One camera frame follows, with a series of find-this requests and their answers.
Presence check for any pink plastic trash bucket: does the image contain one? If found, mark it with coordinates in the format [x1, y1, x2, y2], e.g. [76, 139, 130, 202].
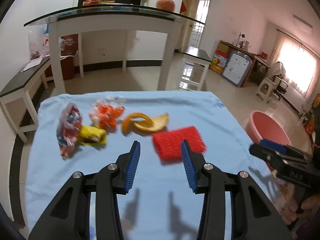
[244, 110, 293, 170]

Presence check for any yellow snack wrapper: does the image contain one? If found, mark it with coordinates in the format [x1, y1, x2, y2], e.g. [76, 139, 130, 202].
[77, 125, 107, 146]

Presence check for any red white wrapper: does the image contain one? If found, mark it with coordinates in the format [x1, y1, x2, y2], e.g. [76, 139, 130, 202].
[56, 102, 82, 159]

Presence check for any orange white wrapper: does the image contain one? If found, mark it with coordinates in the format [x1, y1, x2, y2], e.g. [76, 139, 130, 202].
[88, 100, 125, 129]

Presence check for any red foam net sleeve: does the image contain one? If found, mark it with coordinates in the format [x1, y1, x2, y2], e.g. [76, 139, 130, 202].
[152, 126, 206, 161]

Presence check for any orange fruit peel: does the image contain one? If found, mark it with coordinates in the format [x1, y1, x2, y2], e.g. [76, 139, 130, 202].
[121, 112, 169, 133]

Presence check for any right hand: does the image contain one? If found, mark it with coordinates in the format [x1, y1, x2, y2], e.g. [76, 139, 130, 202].
[281, 193, 319, 225]

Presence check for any white plastic step stool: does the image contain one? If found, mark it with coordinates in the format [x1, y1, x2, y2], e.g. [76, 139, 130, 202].
[255, 77, 276, 103]

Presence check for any black office chair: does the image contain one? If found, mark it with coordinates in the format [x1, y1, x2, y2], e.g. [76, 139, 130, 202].
[267, 61, 288, 100]

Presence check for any wooden desk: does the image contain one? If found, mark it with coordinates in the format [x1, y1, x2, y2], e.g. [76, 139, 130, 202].
[210, 40, 269, 87]

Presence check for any light blue table cloth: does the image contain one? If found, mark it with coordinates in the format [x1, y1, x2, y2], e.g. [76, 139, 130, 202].
[25, 91, 281, 239]

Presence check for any colourful fruit carton box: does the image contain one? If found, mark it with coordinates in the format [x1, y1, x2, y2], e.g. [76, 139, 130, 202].
[210, 50, 228, 75]

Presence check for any right black top bench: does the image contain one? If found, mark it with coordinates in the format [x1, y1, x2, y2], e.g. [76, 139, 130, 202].
[177, 46, 211, 91]

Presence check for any black bench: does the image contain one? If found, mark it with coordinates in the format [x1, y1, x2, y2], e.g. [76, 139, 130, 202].
[177, 46, 211, 91]
[1, 56, 50, 143]

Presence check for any left black top bench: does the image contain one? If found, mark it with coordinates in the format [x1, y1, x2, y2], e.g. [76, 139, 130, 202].
[1, 56, 50, 143]

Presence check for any dark red box under table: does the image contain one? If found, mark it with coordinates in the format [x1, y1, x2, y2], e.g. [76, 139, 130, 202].
[59, 34, 79, 80]

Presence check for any large orange pomelo fruit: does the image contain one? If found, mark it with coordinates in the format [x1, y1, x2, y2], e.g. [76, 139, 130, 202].
[156, 0, 175, 12]

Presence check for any glass top white table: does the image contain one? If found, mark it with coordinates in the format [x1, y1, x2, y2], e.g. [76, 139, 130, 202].
[24, 3, 194, 94]

